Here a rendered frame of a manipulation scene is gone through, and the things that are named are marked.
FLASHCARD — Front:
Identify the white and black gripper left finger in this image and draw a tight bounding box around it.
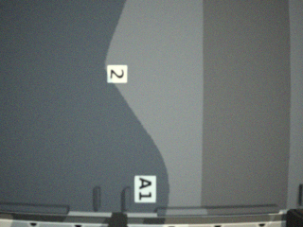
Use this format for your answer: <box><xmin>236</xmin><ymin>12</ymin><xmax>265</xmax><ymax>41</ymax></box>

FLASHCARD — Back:
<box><xmin>108</xmin><ymin>213</ymin><xmax>127</xmax><ymax>227</ymax></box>

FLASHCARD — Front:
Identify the grey flat base plate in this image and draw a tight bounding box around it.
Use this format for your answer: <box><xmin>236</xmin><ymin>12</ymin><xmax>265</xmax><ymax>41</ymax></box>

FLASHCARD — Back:
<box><xmin>0</xmin><ymin>220</ymin><xmax>286</xmax><ymax>227</ymax></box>

